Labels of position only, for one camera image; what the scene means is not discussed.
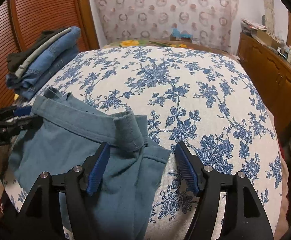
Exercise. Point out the light blue folded jeans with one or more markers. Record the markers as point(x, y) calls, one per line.
point(60, 52)

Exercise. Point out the pink circle pattern curtain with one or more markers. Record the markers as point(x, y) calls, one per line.
point(207, 22)

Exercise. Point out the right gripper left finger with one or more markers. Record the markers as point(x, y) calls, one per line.
point(40, 216)

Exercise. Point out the brown wooden sideboard cabinet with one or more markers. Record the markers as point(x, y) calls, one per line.
point(271, 75)

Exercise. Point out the black folded garment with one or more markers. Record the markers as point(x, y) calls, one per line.
point(14, 60)

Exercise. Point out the cardboard box with blue bag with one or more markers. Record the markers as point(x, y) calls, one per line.
point(177, 35)

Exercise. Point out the brown louvered wardrobe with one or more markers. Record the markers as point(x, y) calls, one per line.
point(22, 21)

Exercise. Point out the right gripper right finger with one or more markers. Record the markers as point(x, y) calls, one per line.
point(244, 218)

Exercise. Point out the grey folded garment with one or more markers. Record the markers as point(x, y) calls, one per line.
point(22, 68)

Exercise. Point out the blue floral white quilt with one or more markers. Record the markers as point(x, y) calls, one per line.
point(142, 198)

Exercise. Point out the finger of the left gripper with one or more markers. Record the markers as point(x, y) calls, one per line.
point(20, 124)
point(18, 111)

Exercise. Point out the dark blue folded jeans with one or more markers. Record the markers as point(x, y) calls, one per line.
point(45, 77)

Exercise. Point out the stack of papers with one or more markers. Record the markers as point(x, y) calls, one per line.
point(251, 27)

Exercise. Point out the beige tied window curtain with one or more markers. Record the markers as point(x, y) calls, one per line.
point(269, 15)

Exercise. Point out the beige floral blanket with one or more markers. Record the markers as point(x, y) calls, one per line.
point(160, 43)

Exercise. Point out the cardboard box on cabinet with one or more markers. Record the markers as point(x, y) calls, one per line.
point(267, 39)

